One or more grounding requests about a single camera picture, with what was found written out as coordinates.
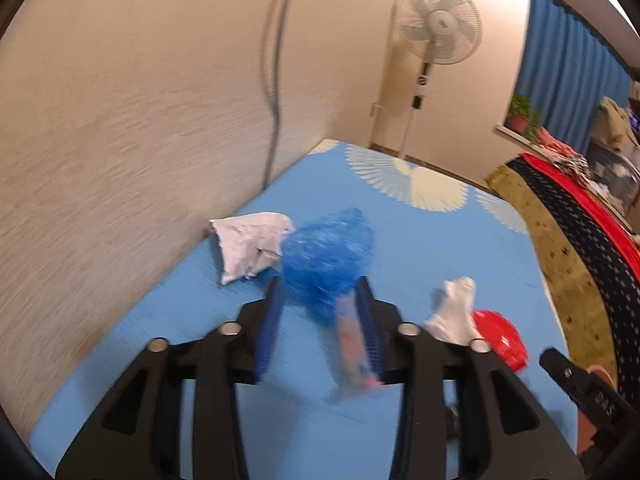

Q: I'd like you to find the clear storage box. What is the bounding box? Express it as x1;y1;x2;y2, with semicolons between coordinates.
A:
584;139;640;212

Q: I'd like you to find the potted green plant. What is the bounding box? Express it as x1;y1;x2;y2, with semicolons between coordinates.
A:
505;92;542;135

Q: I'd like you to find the dark star blanket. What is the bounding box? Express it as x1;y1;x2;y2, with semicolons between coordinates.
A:
504;156;640;393

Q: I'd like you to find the blue plastic bag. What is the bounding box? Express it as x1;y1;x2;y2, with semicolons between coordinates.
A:
281;206;376;328

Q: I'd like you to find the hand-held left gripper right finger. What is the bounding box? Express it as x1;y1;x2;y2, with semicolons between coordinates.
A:
354;277;586;480

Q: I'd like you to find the white standing fan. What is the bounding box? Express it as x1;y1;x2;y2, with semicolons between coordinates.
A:
389;0;484;159

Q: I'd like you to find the red plastic bag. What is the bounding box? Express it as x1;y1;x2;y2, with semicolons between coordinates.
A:
470;309;529;374

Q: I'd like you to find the yellow star bed sheet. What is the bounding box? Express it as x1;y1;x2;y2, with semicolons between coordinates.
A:
484;164;622;392

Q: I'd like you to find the blue patterned table cover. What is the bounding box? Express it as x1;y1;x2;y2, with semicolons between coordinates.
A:
29;139;582;480

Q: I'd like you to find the grey wall cable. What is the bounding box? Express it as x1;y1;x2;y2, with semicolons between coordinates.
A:
260;0;297;192

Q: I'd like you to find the red blanket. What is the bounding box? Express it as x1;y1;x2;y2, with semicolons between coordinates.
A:
517;152;640;283

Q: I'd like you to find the person's right hand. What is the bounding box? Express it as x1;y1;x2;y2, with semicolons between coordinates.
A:
575;364;617;461

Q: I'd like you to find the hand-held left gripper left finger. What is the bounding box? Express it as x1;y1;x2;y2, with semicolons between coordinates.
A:
55;276;287;480

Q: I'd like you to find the white window sill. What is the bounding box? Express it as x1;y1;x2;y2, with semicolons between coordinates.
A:
494;123;537;147

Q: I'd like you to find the striped cloth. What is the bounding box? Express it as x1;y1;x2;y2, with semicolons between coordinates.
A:
549;153;592;182

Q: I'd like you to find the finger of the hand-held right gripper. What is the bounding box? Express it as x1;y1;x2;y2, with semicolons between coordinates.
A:
538;347;590;402

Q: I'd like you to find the blue curtain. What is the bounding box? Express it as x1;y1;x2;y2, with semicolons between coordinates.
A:
514;0;637;137

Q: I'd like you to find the clear printed plastic wrapper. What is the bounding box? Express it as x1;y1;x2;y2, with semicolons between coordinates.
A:
327;294;386;403

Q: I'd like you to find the beige coat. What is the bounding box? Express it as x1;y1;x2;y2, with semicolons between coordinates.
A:
597;95;632;152

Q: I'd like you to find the pink cloth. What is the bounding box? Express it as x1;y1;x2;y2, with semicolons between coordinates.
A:
534;127;577;159

